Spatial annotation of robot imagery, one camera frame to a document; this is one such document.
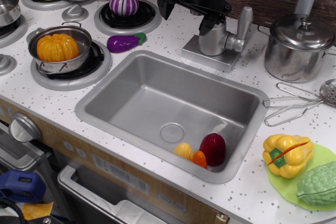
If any back left stove burner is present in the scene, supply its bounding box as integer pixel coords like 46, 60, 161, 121
21, 0, 74, 11

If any stove burner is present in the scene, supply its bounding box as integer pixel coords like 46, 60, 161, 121
21, 0, 74, 11
94, 0, 162, 36
30, 40, 112, 91
1, 15, 28, 49

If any steel pan with handles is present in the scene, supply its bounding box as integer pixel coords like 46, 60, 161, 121
27, 22, 92, 74

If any green toy bitter gourd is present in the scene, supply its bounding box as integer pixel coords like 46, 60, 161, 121
296, 161, 335, 206

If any silver dishwasher door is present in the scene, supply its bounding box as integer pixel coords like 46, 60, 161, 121
58, 165, 180, 223

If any yellow toy bell pepper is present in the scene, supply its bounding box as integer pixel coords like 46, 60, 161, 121
262, 134, 314, 178

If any small steel pot left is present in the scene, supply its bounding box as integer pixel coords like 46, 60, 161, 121
0, 0, 20, 27

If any silver toy faucet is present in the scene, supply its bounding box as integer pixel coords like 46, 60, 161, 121
182, 6, 253, 73

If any front stove burner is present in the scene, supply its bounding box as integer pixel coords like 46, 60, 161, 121
30, 40, 112, 91

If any grey stove knob left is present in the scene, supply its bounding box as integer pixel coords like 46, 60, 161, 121
0, 54, 17, 76

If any yellow tape piece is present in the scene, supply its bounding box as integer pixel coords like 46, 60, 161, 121
22, 202, 54, 220

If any silver sink basin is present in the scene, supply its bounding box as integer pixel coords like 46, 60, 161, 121
75, 50, 267, 184

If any orange toy pumpkin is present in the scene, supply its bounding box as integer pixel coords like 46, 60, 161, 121
37, 34, 80, 62

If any steel slotted spoon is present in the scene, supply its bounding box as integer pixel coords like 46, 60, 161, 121
262, 79, 335, 109

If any dark red toy fruit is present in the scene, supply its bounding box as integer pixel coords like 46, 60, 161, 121
199, 133, 226, 166

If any wire handled utensil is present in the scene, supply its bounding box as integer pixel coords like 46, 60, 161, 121
262, 82, 322, 127

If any light green plate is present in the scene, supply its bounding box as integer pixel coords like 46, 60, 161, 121
267, 143, 335, 211

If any blue clamp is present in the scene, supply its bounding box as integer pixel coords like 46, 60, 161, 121
1, 169, 47, 203

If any silver oven knob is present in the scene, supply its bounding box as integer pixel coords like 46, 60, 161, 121
8, 113, 42, 143

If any large steel pot with lid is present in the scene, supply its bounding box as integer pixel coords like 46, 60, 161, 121
257, 14, 335, 83

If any far left stove burner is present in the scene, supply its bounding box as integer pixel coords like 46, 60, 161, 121
1, 15, 28, 49

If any grey stove knob centre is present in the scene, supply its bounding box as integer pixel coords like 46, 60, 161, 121
62, 4, 89, 22

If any back right stove burner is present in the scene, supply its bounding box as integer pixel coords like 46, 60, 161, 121
94, 0, 162, 36

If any yellow toy corn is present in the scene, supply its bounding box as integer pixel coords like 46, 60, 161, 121
173, 142, 194, 161

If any purple white toy onion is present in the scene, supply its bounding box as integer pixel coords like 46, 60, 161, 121
109, 0, 139, 17

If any orange toy carrot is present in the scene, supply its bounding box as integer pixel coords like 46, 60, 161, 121
192, 151, 207, 169

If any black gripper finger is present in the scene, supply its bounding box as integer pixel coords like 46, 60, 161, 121
157, 0, 175, 20
199, 14, 223, 36

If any purple toy eggplant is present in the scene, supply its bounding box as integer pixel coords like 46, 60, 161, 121
107, 33, 147, 54

